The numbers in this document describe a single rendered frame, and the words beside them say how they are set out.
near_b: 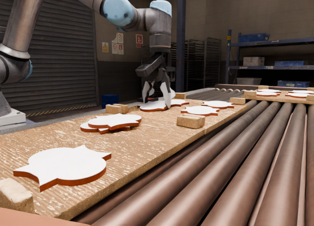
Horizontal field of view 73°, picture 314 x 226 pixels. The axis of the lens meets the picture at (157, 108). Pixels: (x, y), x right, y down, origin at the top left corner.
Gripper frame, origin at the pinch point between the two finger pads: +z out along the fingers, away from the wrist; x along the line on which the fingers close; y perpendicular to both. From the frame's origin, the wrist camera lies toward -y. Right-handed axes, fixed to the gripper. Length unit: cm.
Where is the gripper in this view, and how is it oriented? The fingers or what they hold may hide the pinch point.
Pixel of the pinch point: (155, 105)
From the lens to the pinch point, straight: 76.8
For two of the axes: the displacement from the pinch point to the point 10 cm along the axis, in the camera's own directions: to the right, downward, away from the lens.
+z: -0.2, 9.9, 1.5
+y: 5.9, -1.1, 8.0
